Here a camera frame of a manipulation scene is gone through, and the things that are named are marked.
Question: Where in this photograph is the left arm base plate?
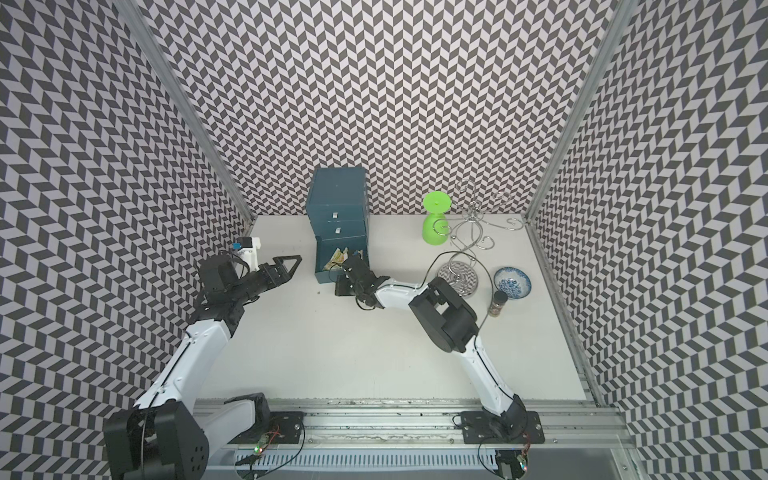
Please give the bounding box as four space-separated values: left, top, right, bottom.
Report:
230 411 305 445

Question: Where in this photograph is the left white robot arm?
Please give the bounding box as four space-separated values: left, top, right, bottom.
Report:
104 246 302 479

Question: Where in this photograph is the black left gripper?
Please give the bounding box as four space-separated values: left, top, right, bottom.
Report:
229 255 301 304

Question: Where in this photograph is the pale yellow cookie packet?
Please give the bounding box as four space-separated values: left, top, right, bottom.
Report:
323 258 343 270

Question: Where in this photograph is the dark brown small bottle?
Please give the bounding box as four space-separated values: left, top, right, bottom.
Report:
488 290 509 317

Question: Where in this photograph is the aluminium front rail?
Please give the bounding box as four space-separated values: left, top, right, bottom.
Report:
119 398 649 480

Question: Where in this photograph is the blue floral ceramic bowl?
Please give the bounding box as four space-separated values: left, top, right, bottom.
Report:
494 267 532 300

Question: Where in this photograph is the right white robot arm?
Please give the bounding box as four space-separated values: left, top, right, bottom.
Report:
336 255 533 443

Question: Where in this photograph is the green plastic goblet cup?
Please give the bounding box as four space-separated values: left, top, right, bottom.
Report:
422 191 452 245

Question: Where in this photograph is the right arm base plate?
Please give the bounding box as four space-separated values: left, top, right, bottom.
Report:
458 410 545 445

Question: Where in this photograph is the chrome wire hook stand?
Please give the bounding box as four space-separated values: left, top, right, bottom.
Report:
428 180 524 297

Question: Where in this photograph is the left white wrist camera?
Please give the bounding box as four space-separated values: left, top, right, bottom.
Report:
232 237 261 271

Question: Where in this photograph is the dark teal drawer box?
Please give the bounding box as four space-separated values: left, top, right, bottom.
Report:
305 167 369 284

